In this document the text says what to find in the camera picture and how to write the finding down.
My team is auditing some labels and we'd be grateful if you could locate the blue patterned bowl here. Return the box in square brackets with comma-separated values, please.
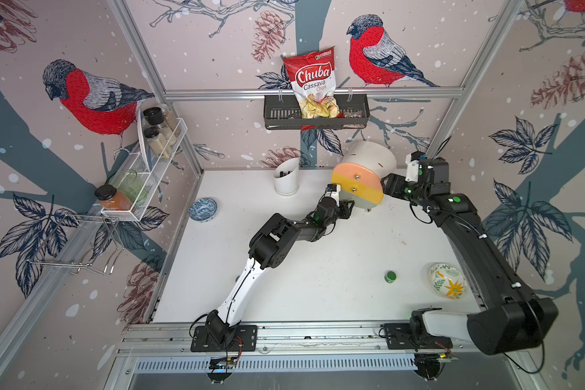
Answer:
[188, 198, 219, 223]

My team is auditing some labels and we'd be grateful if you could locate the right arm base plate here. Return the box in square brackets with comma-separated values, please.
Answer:
[379, 323, 453, 352]

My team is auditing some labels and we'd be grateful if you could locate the black lid spice jar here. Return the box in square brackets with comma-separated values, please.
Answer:
[143, 107, 177, 146]
[143, 127, 172, 159]

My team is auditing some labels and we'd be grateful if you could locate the black wire wall basket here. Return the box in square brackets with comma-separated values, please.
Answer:
[263, 94, 370, 130]

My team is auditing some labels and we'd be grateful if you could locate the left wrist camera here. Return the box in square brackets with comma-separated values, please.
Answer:
[324, 183, 341, 207]

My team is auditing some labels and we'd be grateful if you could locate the white utensil holder cup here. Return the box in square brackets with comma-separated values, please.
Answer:
[274, 158, 300, 196]

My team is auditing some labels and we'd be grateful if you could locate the orange sauce jar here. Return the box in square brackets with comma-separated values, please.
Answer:
[94, 184, 133, 211]

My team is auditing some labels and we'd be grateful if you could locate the red Chuba chips bag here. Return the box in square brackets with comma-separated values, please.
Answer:
[284, 47, 341, 120]

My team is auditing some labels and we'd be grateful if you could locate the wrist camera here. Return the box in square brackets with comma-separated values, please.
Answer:
[406, 151, 450, 194]
[324, 183, 341, 207]

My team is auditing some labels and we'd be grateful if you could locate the black lid spice jar lower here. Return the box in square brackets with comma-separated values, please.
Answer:
[143, 127, 172, 159]

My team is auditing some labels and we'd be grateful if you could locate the yellow drawer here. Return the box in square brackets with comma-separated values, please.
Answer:
[331, 176, 384, 206]

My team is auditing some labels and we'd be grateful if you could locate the green paint can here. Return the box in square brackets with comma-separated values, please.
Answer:
[384, 271, 397, 284]

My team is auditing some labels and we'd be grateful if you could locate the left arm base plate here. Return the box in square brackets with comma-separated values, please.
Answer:
[190, 325, 258, 353]

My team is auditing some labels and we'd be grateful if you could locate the round white drawer cabinet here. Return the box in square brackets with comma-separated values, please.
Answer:
[331, 141, 397, 210]

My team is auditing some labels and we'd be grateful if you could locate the grey bottom drawer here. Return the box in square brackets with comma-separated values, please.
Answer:
[349, 197, 377, 210]

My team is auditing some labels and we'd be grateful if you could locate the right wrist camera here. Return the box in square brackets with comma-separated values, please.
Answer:
[406, 151, 450, 194]

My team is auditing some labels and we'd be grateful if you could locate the floral patterned plate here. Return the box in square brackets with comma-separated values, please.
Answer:
[429, 263, 468, 300]

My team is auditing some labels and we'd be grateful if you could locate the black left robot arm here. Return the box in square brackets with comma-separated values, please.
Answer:
[206, 196, 354, 348]

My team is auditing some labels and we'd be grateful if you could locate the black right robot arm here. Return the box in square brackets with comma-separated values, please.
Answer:
[381, 173, 558, 355]

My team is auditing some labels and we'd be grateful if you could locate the pink top drawer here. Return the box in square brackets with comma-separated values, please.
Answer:
[331, 162, 380, 180]

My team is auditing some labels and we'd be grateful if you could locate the white wire wall shelf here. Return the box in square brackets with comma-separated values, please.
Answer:
[102, 119, 188, 222]

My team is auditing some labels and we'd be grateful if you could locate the green glass cup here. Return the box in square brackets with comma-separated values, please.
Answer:
[108, 169, 148, 205]

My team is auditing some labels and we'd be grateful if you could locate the black lid spice jar upper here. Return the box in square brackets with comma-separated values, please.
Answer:
[143, 107, 177, 146]

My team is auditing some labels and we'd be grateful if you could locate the metal wire hook rack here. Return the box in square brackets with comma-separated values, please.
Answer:
[26, 215, 124, 276]

